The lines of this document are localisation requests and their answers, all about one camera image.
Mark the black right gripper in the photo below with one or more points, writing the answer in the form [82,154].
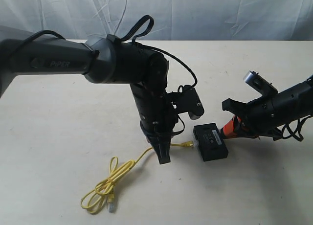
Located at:
[262,116]

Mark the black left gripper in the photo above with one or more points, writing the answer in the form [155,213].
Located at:
[157,116]

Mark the black network switch box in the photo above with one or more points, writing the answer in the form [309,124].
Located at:
[210,143]

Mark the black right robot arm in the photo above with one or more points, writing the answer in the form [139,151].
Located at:
[296,108]

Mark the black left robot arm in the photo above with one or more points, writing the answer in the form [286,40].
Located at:
[100,61]

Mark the grey backdrop curtain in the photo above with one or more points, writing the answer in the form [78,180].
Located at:
[174,19]

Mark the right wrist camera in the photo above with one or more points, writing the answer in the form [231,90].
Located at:
[257,82]

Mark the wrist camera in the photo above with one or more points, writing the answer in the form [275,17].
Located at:
[186,100]
[257,82]

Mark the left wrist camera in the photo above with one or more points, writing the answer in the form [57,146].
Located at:
[186,100]

